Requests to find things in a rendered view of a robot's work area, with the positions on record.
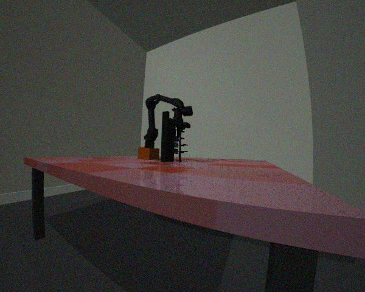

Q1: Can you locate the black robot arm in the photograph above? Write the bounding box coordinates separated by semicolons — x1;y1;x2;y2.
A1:
144;94;193;148

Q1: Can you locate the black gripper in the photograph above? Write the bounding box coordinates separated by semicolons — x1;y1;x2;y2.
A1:
173;115;190;138

